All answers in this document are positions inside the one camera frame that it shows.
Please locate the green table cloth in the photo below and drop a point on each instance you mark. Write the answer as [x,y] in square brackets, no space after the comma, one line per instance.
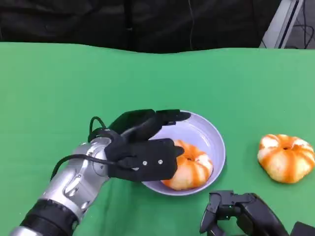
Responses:
[73,86]

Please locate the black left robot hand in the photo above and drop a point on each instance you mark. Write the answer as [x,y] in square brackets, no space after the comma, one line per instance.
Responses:
[137,157]

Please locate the lilac plate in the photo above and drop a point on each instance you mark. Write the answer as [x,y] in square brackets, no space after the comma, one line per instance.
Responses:
[204,137]

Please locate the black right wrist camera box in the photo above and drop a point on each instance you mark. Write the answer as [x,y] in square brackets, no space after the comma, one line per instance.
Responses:
[304,229]

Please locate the black backdrop curtain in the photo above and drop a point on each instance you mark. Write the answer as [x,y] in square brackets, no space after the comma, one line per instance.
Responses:
[98,22]

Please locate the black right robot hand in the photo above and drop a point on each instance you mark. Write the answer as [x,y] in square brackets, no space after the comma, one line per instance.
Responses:
[251,216]

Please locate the aluminium frame post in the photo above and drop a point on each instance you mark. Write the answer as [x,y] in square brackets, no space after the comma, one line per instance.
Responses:
[283,24]

